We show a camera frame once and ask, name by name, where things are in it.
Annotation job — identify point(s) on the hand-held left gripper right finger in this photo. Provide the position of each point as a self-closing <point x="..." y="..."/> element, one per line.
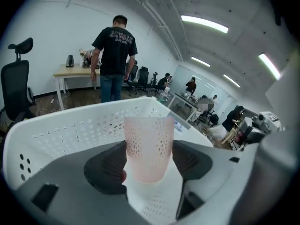
<point x="218" y="177"/>

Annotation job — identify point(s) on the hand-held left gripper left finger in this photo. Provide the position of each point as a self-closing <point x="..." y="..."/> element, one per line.
<point x="70" y="191"/>

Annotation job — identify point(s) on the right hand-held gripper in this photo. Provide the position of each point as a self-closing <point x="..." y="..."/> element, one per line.
<point x="269" y="122"/>

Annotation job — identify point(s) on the white plastic basket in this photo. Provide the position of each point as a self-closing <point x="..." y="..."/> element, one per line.
<point x="58" y="130"/>

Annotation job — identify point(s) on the pink translucent cup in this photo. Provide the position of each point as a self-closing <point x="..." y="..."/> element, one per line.
<point x="148" y="149"/>

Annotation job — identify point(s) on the ceiling strip light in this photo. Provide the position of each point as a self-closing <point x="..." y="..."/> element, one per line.
<point x="204" y="23"/>
<point x="269" y="65"/>
<point x="232" y="80"/>
<point x="200" y="61"/>

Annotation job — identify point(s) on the white wipes packet purple label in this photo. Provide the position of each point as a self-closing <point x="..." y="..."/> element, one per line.
<point x="177" y="125"/>

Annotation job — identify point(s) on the glass-top desk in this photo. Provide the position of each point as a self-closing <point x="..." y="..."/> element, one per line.
<point x="185" y="107"/>

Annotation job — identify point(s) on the clear water bottle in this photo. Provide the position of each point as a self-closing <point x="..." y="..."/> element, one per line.
<point x="163" y="95"/>

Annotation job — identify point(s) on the wooden desk white legs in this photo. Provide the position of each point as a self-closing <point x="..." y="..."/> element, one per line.
<point x="70" y="72"/>

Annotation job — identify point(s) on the black office chair with headrest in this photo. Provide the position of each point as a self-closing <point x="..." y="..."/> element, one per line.
<point x="15" y="85"/>

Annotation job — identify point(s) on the steel kettle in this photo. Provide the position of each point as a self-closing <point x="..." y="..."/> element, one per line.
<point x="69" y="61"/>

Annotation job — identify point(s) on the pink flower bouquet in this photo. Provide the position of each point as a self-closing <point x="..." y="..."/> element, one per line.
<point x="83" y="55"/>

